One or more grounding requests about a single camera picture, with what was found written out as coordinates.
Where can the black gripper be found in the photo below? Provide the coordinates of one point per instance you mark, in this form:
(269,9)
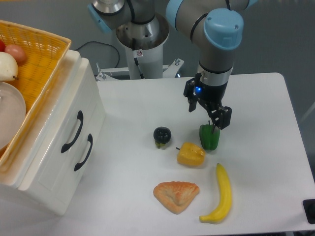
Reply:
(209,97)

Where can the white drawer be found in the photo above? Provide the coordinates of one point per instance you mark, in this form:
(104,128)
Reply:
(81,94)
(54,180)

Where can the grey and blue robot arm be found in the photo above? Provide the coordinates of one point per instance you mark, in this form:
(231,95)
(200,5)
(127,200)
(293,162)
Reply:
(214,26)

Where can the white drawer cabinet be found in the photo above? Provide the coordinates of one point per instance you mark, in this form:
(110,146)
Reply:
(18,163)

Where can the green bell pepper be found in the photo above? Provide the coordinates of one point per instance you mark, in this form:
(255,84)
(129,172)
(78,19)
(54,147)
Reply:
(209,136)

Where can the yellow bell pepper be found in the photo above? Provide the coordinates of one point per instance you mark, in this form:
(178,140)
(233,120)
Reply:
(190,154)

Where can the dark purple mangosteen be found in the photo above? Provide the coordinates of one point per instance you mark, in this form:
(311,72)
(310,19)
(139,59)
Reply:
(162,135)

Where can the yellow banana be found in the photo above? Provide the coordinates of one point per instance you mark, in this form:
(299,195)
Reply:
(225,204)

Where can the triangular pastry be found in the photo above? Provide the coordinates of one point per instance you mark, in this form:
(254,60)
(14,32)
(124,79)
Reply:
(176,196)

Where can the black corner device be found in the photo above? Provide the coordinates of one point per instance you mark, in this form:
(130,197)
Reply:
(309,208)

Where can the yellow woven basket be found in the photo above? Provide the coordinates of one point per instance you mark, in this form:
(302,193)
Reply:
(45,52)

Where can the white bowl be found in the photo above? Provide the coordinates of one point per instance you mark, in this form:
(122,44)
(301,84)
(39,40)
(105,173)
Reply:
(12,113)

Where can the white pear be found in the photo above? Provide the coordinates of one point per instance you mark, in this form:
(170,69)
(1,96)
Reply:
(8,67)

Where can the red fruit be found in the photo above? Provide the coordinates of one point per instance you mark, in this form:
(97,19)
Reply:
(2,46)

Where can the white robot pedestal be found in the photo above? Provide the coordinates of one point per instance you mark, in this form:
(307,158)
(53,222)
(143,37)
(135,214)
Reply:
(143,46)

